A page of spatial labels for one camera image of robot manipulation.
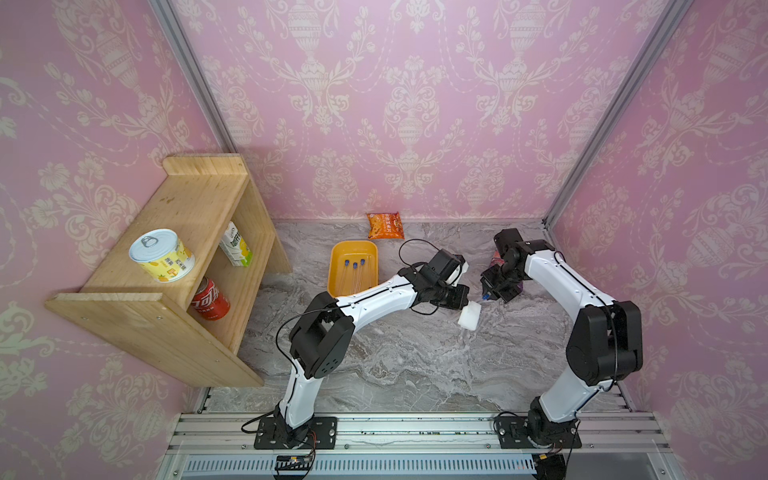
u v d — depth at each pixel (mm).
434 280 677
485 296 865
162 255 493
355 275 1040
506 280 726
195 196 680
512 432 730
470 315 833
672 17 690
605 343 465
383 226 1151
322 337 493
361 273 1060
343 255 1101
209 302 655
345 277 1034
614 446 730
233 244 745
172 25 716
